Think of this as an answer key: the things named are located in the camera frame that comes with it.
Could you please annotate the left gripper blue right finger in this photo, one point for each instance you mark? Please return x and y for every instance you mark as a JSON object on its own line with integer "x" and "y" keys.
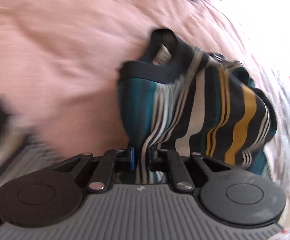
{"x": 171, "y": 164}

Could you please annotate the pink grey bed duvet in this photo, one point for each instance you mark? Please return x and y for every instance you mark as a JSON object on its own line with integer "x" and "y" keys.
{"x": 59, "y": 61}

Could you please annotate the striped knit sweater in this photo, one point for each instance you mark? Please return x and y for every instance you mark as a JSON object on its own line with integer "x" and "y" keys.
{"x": 178, "y": 97}

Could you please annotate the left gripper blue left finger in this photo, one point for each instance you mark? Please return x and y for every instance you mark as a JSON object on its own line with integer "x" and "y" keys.
{"x": 110, "y": 164}

